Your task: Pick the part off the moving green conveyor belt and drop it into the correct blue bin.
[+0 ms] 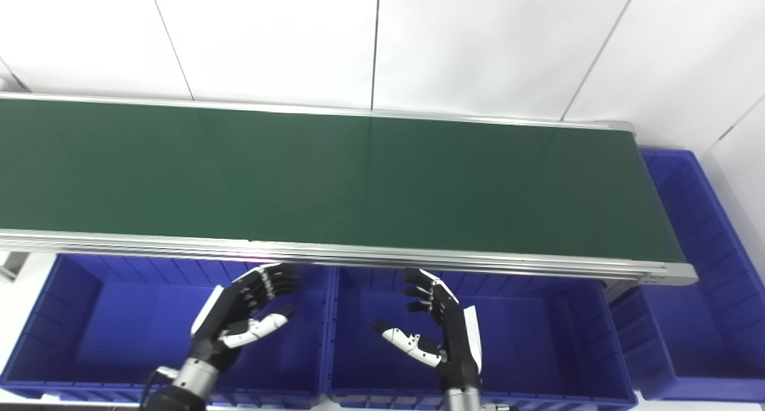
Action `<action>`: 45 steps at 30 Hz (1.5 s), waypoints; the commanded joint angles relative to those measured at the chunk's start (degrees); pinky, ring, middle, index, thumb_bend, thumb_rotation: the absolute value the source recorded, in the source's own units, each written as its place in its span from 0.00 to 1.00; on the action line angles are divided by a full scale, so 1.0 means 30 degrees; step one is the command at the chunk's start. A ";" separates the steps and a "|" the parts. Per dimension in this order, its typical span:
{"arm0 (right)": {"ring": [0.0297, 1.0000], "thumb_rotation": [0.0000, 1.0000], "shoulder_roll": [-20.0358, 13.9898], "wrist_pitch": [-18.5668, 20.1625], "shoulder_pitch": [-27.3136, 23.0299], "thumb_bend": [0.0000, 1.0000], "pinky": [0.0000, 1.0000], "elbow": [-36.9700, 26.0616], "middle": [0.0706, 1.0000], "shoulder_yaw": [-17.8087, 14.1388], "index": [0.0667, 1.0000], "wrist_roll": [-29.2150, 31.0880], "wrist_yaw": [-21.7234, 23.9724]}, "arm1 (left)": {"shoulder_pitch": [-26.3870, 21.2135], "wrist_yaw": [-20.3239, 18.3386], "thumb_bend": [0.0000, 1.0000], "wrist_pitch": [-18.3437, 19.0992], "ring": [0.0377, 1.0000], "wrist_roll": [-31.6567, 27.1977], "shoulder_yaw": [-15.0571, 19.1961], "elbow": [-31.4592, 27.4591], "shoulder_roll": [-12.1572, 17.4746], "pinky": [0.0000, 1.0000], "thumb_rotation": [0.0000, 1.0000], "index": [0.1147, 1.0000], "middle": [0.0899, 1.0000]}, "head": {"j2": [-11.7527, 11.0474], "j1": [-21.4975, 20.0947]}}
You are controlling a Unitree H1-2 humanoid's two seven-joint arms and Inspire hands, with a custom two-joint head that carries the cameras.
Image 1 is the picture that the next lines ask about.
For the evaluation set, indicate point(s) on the blue plastic bin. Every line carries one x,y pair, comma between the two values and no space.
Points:
107,333
711,291
538,339

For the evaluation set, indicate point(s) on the green conveyor belt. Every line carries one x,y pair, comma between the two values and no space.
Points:
334,178
418,263

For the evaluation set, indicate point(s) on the aluminium conveyor leg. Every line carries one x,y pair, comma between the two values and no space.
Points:
11,264
618,290

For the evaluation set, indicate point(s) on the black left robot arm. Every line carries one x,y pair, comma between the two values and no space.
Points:
185,387

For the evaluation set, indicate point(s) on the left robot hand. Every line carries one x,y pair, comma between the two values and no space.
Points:
230,315

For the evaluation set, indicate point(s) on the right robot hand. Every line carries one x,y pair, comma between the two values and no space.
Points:
454,333

